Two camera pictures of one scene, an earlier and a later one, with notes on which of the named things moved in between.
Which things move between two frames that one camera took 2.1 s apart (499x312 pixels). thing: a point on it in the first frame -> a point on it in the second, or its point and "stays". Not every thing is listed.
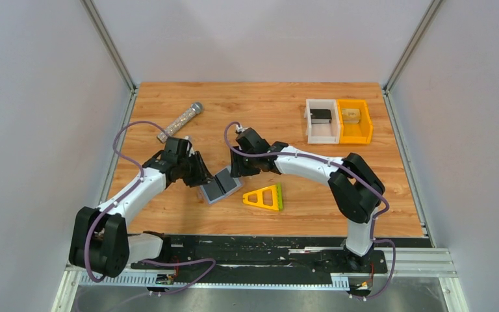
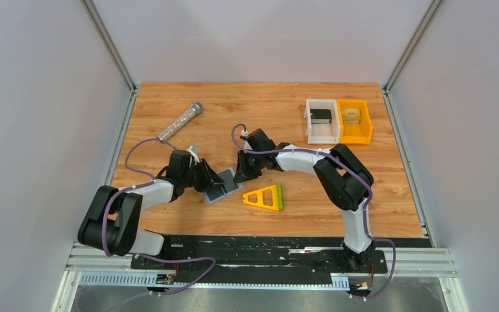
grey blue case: [221, 185] stays
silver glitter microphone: [196, 108] stays
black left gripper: [195, 169] -> [203, 175]
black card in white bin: [320, 116] stays
